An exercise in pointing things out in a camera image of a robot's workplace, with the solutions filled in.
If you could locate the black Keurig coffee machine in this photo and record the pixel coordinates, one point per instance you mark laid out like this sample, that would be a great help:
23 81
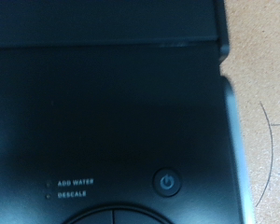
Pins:
115 109

